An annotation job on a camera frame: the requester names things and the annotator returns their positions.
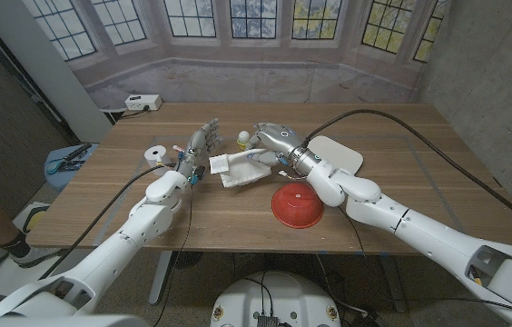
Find teal handled pliers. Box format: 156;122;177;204
45;159;85;176

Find red bowl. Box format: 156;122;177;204
271;181;325;230

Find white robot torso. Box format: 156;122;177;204
210;271;342;327

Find white yellow floor board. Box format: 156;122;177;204
10;202;52;235

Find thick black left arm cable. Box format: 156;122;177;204
37;163;180;281

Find printed window backdrop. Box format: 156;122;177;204
19;0;450;110

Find white power strip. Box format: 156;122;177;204
123;94;163;113

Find blue round stool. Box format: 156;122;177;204
44;143;101;192

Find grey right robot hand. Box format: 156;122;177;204
245;122;308;166

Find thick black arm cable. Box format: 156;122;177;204
303;108;512;240
37;163;180;281

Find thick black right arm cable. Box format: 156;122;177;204
303;108;512;240

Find white table leg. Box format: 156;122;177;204
149;251;173;305

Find white receipt paper roll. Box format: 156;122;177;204
143;144;170;176

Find grey table leg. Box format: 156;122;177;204
380;253;409;313

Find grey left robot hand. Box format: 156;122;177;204
176;118;222;181

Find white square dish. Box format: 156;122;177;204
306;134;365;176

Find white cloth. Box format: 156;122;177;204
209;148;273;189

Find black hand tool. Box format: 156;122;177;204
63;143;93;161

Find thin black wire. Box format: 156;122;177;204
337;206;512;317
151;183;193;327

